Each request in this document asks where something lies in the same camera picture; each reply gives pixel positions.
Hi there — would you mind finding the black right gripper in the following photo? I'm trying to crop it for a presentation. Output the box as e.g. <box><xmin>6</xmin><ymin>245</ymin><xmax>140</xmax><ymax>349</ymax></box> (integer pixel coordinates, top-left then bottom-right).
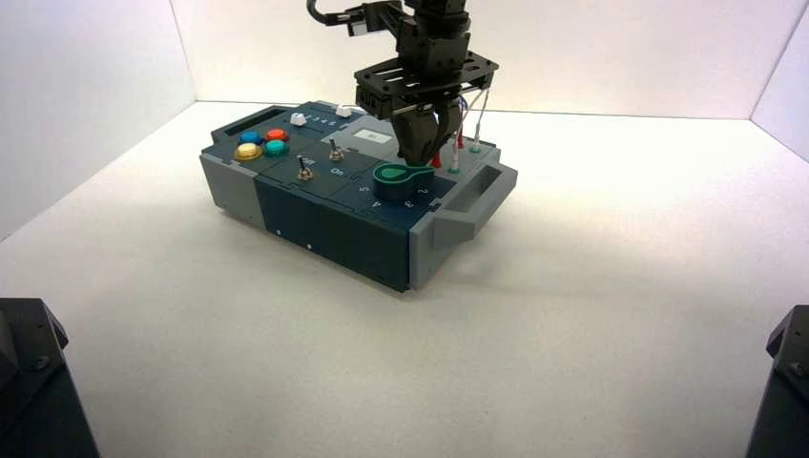
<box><xmin>353</xmin><ymin>32</ymin><xmax>500</xmax><ymax>166</ymax></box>

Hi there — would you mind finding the green pointer rotary knob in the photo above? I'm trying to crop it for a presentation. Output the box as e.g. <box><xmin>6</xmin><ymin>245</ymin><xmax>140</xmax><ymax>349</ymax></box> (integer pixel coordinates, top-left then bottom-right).
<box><xmin>372</xmin><ymin>162</ymin><xmax>436</xmax><ymax>202</ymax></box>

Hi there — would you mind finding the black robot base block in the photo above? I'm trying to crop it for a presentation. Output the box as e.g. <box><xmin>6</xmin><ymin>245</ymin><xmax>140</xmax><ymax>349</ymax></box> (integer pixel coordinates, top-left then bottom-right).
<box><xmin>0</xmin><ymin>298</ymin><xmax>102</xmax><ymax>458</ymax></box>
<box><xmin>744</xmin><ymin>304</ymin><xmax>809</xmax><ymax>458</ymax></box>

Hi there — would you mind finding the blue and grey task box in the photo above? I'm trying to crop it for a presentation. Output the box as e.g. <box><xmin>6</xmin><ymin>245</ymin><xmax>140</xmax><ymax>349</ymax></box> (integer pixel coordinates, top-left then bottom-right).
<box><xmin>199</xmin><ymin>99</ymin><xmax>520</xmax><ymax>293</ymax></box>

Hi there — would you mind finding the red banana plug cable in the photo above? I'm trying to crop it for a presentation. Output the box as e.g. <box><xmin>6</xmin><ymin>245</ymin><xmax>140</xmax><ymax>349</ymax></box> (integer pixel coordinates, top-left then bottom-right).
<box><xmin>431</xmin><ymin>129</ymin><xmax>467</xmax><ymax>170</ymax></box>

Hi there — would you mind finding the white banana plug cable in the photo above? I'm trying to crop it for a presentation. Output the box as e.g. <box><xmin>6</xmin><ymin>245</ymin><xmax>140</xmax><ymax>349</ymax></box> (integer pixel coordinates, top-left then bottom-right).
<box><xmin>448</xmin><ymin>88</ymin><xmax>491</xmax><ymax>170</ymax></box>

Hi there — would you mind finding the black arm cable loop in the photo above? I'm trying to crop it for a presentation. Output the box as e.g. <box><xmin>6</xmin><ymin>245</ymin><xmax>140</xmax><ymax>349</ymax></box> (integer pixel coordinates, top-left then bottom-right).
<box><xmin>306</xmin><ymin>0</ymin><xmax>368</xmax><ymax>29</ymax></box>

